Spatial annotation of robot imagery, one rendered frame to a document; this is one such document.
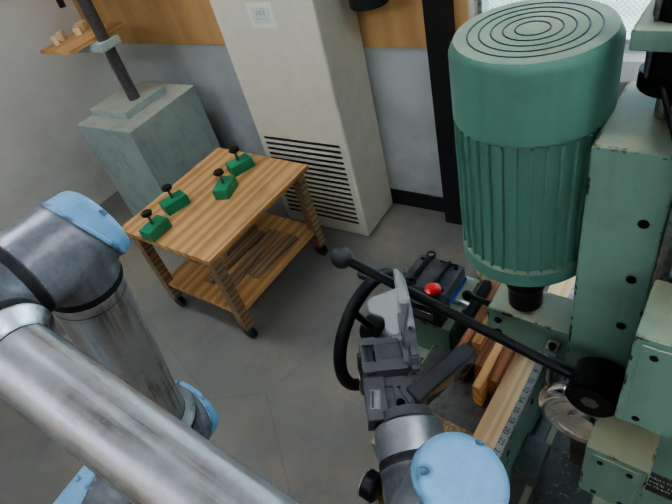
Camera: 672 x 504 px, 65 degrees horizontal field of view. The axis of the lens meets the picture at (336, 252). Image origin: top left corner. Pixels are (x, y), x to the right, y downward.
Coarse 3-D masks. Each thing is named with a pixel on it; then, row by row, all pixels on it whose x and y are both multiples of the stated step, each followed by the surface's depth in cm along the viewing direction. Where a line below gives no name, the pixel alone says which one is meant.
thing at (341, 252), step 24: (336, 264) 78; (360, 264) 77; (408, 288) 74; (456, 312) 72; (504, 336) 69; (552, 360) 67; (600, 360) 64; (576, 384) 63; (600, 384) 62; (600, 408) 63
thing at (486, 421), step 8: (552, 288) 100; (512, 360) 90; (512, 368) 89; (504, 376) 89; (512, 376) 88; (504, 384) 88; (496, 392) 87; (504, 392) 86; (496, 400) 86; (488, 408) 85; (496, 408) 85; (488, 416) 84; (480, 424) 83; (488, 424) 83; (480, 432) 82
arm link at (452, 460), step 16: (448, 432) 51; (432, 448) 49; (448, 448) 49; (464, 448) 49; (480, 448) 50; (416, 464) 48; (432, 464) 48; (448, 464) 48; (464, 464) 48; (480, 464) 49; (496, 464) 49; (416, 480) 48; (432, 480) 47; (448, 480) 47; (464, 480) 47; (480, 480) 48; (496, 480) 48; (400, 496) 49; (416, 496) 48; (432, 496) 46; (448, 496) 46; (464, 496) 46; (480, 496) 46; (496, 496) 47
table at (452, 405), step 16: (432, 352) 100; (448, 352) 99; (464, 384) 94; (544, 384) 91; (448, 400) 92; (464, 400) 91; (448, 416) 90; (464, 416) 89; (480, 416) 89; (528, 416) 87; (512, 464) 86
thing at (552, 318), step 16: (496, 304) 84; (544, 304) 82; (560, 304) 81; (496, 320) 84; (512, 320) 83; (528, 320) 81; (544, 320) 80; (560, 320) 79; (512, 336) 85; (528, 336) 83; (544, 336) 81; (560, 336) 78; (560, 352) 81
